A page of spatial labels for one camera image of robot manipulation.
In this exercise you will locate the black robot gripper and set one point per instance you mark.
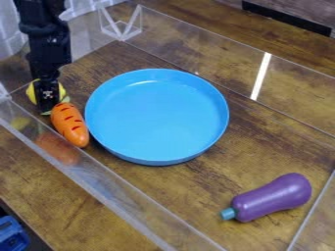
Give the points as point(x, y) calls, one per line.
point(49, 42)

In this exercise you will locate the yellow toy lemon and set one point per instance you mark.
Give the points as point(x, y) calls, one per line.
point(64, 96)

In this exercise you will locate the blue round tray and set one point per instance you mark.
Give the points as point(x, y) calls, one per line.
point(156, 117)

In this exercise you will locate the orange toy carrot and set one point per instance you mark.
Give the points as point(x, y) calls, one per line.
point(68, 123)

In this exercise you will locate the blue plastic crate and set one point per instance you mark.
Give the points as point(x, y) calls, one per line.
point(13, 237)

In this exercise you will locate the purple toy eggplant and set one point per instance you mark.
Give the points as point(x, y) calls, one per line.
point(284, 193)

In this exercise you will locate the clear acrylic corner bracket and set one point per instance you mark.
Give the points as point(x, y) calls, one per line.
point(120, 19)

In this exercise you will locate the clear acrylic barrier wall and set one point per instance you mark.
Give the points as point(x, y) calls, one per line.
point(89, 202)

